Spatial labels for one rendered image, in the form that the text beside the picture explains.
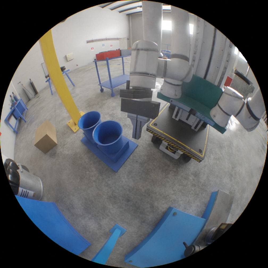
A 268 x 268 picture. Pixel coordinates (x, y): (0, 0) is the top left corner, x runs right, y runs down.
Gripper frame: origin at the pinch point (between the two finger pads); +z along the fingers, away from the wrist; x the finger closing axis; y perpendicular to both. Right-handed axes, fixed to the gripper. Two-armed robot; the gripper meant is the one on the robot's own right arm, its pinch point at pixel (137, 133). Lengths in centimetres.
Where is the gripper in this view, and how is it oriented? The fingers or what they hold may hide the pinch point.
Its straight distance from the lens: 36.0
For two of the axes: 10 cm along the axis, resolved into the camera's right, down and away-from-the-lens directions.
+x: -8.7, -3.0, 3.9
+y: 4.9, -4.0, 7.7
